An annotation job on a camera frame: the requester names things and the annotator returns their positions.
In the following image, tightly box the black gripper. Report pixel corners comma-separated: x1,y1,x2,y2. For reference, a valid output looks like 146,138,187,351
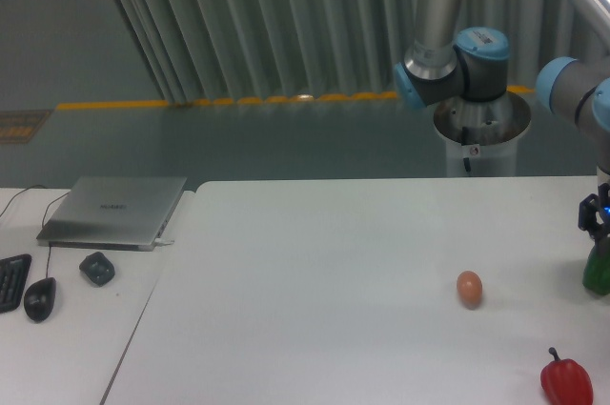
578,182,609,243

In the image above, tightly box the green bell pepper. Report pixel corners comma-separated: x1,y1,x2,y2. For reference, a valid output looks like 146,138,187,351
582,237,610,296

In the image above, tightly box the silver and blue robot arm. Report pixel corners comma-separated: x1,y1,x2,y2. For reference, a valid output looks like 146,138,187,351
395,0,609,245

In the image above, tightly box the brown egg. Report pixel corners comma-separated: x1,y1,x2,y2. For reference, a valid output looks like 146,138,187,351
456,271,483,309

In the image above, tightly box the red bell pepper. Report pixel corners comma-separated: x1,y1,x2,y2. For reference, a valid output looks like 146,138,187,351
539,347,594,405

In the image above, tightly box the grey pleated curtain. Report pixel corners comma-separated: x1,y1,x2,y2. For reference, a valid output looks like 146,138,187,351
117,0,609,104

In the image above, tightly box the white usb dongle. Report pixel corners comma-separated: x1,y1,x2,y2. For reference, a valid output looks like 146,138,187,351
154,238,175,247

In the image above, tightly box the silver closed laptop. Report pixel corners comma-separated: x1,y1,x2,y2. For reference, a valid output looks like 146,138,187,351
37,176,187,251

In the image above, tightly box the small black controller device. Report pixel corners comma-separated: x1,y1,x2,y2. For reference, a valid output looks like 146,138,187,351
79,252,115,287

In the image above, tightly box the black computer mouse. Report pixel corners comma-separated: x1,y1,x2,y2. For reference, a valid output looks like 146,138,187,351
24,277,56,323

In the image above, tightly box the black keyboard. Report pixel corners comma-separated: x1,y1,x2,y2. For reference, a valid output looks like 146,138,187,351
0,254,31,314

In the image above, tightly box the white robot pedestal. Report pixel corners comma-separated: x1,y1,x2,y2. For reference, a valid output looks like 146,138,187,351
433,91,532,177

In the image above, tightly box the black mouse cable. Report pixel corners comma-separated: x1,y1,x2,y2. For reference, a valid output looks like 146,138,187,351
40,190,71,279

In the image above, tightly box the black thin cable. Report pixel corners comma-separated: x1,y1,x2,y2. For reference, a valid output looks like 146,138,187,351
0,184,50,218

